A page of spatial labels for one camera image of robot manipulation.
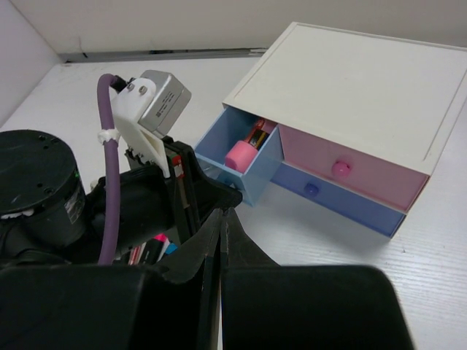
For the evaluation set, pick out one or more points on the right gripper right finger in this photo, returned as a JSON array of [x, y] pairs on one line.
[[244, 267]]

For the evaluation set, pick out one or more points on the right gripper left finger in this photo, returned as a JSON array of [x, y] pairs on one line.
[[186, 299]]

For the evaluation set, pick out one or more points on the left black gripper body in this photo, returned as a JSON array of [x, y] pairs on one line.
[[127, 209]]

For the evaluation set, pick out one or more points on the light blue drawer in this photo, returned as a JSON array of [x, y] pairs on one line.
[[230, 127]]

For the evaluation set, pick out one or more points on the pink drawer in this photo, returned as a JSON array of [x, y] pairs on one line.
[[374, 178]]

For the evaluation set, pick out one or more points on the blue highlighter marker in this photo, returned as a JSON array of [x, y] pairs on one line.
[[169, 249]]

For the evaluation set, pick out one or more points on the pink highlighter marker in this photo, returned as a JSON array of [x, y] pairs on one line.
[[152, 250]]

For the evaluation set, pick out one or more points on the red pen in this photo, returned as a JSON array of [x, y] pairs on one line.
[[135, 255]]

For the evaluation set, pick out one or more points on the purple blue drawer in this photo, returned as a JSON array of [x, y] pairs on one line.
[[364, 211]]

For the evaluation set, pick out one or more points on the white drawer cabinet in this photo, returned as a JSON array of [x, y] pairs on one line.
[[393, 99]]

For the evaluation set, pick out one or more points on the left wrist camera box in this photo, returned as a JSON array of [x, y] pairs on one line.
[[145, 111]]

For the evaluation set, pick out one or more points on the back aluminium rail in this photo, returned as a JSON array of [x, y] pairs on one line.
[[160, 55]]

